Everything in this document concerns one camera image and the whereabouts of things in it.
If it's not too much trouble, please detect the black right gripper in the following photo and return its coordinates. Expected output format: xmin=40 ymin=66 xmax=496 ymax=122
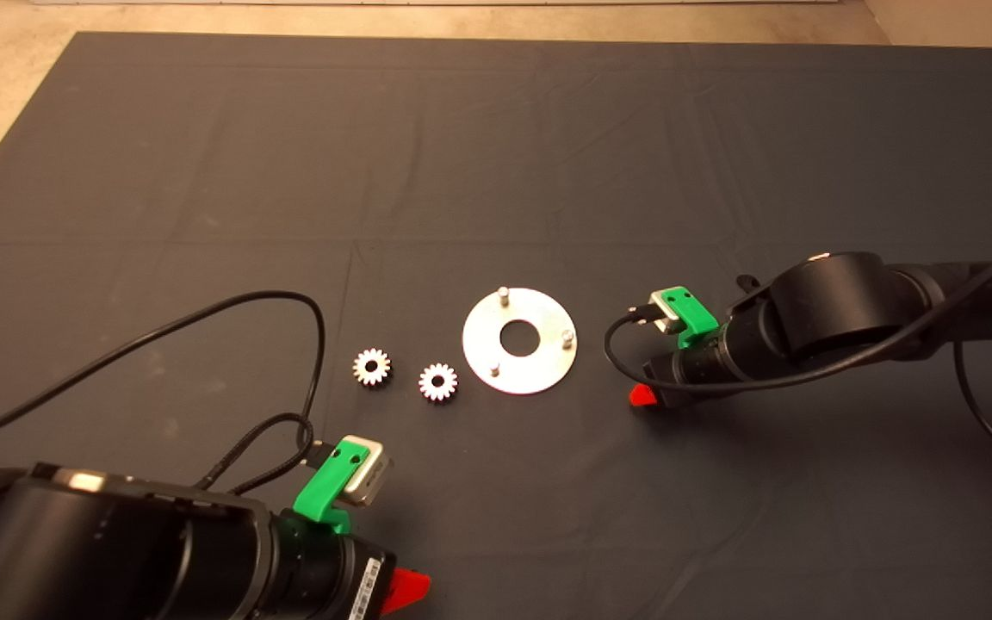
xmin=629 ymin=325 xmax=755 ymax=410

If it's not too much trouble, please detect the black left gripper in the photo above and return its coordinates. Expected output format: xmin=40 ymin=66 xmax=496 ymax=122
xmin=274 ymin=510 xmax=432 ymax=620

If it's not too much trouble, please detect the small steel planetary gear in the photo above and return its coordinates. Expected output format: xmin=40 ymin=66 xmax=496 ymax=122
xmin=418 ymin=363 xmax=459 ymax=403
xmin=352 ymin=348 xmax=393 ymax=388

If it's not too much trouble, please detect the round metal carrier plate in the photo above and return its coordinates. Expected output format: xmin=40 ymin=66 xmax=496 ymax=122
xmin=462 ymin=287 xmax=578 ymax=396

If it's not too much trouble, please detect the dark grey table cloth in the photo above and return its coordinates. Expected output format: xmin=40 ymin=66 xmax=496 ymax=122
xmin=0 ymin=33 xmax=992 ymax=620

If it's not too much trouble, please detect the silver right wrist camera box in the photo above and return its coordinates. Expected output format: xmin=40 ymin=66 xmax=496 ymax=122
xmin=649 ymin=291 xmax=686 ymax=335

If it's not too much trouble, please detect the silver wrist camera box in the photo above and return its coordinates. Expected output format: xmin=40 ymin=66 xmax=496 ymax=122
xmin=343 ymin=436 xmax=394 ymax=509
xmin=649 ymin=291 xmax=686 ymax=335

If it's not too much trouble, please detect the green right camera mount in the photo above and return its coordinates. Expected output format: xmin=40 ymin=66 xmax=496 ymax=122
xmin=658 ymin=287 xmax=720 ymax=350

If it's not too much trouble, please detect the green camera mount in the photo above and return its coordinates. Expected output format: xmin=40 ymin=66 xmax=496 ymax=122
xmin=294 ymin=437 xmax=372 ymax=535
xmin=658 ymin=287 xmax=720 ymax=350

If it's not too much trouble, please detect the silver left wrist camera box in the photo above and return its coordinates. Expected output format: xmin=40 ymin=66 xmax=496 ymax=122
xmin=343 ymin=436 xmax=394 ymax=509

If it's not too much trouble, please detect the green left camera mount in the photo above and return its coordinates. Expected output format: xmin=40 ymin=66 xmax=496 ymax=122
xmin=294 ymin=437 xmax=372 ymax=535

